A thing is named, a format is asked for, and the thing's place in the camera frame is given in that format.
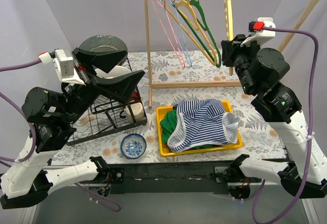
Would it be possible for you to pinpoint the green plastic hanger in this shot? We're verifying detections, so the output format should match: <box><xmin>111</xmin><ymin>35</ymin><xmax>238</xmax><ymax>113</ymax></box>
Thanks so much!
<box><xmin>170</xmin><ymin>0</ymin><xmax>222</xmax><ymax>69</ymax></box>

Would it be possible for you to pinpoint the green tank top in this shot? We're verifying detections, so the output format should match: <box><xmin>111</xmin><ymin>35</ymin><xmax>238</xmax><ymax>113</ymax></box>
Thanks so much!
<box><xmin>160</xmin><ymin>109</ymin><xmax>218</xmax><ymax>152</ymax></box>

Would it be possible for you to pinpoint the light blue wire hanger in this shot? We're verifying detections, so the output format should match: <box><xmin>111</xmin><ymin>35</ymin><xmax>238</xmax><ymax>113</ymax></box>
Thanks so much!
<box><xmin>162</xmin><ymin>0</ymin><xmax>192</xmax><ymax>67</ymax></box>

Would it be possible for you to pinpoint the wooden yellow curved hanger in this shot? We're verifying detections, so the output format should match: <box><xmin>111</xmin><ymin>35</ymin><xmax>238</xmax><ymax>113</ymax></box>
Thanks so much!
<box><xmin>223</xmin><ymin>0</ymin><xmax>235</xmax><ymax>76</ymax></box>

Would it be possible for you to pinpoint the pink wire hanger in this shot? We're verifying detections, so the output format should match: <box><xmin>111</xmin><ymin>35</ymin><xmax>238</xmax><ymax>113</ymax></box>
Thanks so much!
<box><xmin>150</xmin><ymin>0</ymin><xmax>186</xmax><ymax>69</ymax></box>

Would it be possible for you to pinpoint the navy white striped tank top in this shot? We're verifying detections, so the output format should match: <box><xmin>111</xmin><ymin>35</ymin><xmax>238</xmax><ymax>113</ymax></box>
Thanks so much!
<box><xmin>167</xmin><ymin>99</ymin><xmax>241</xmax><ymax>152</ymax></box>

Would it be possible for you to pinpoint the yellow plastic hanger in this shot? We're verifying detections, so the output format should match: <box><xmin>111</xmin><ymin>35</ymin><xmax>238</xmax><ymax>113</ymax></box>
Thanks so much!
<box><xmin>160</xmin><ymin>0</ymin><xmax>218</xmax><ymax>66</ymax></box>

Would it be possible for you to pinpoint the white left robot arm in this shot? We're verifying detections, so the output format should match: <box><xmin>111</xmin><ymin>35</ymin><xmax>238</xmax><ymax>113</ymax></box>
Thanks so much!
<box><xmin>1</xmin><ymin>48</ymin><xmax>144</xmax><ymax>209</ymax></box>

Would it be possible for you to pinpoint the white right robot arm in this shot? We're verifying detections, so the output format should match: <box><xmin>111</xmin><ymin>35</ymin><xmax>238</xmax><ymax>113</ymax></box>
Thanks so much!
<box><xmin>217</xmin><ymin>34</ymin><xmax>309</xmax><ymax>196</ymax></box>

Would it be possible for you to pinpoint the white ceramic plate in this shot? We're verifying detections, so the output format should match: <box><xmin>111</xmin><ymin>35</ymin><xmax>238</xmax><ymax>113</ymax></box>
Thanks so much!
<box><xmin>95</xmin><ymin>65</ymin><xmax>132</xmax><ymax>79</ymax></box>

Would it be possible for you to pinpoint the red cup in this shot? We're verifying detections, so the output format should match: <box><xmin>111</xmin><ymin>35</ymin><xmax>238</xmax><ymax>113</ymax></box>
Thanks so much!
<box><xmin>129</xmin><ymin>91</ymin><xmax>141</xmax><ymax>102</ymax></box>

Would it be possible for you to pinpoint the dark green patterned plate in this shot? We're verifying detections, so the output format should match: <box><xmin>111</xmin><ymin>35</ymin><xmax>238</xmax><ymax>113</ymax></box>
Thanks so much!
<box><xmin>79</xmin><ymin>35</ymin><xmax>128</xmax><ymax>52</ymax></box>

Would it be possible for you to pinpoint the beige ceramic mug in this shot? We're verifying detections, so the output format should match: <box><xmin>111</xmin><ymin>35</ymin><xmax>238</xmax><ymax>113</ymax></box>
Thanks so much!
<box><xmin>124</xmin><ymin>102</ymin><xmax>145</xmax><ymax>123</ymax></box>

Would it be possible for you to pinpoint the yellow plastic tray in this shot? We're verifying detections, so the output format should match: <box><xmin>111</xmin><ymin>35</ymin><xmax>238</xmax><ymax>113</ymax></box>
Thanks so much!
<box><xmin>156</xmin><ymin>100</ymin><xmax>242</xmax><ymax>156</ymax></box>

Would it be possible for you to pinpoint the blue white patterned bowl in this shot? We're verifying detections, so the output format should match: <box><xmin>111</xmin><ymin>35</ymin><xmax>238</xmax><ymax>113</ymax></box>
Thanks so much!
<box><xmin>120</xmin><ymin>133</ymin><xmax>147</xmax><ymax>159</ymax></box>

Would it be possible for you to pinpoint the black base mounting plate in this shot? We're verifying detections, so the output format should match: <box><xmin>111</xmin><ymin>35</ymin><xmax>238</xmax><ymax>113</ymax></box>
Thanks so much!
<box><xmin>110</xmin><ymin>161</ymin><xmax>250</xmax><ymax>199</ymax></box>

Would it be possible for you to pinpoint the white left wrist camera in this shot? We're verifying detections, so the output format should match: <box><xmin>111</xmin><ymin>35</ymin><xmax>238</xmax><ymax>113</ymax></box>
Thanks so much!
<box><xmin>53</xmin><ymin>49</ymin><xmax>85</xmax><ymax>85</ymax></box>

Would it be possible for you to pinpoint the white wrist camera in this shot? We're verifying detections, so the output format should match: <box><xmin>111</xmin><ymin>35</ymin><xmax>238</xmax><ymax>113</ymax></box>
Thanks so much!
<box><xmin>241</xmin><ymin>17</ymin><xmax>275</xmax><ymax>47</ymax></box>
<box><xmin>53</xmin><ymin>49</ymin><xmax>85</xmax><ymax>85</ymax></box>

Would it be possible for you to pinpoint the black wire dish rack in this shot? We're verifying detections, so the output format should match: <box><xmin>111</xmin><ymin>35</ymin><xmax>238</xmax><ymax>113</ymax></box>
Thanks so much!
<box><xmin>67</xmin><ymin>87</ymin><xmax>147</xmax><ymax>146</ymax></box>

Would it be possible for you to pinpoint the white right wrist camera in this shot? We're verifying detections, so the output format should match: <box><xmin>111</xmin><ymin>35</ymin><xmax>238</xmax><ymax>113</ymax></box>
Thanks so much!
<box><xmin>241</xmin><ymin>17</ymin><xmax>275</xmax><ymax>47</ymax></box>

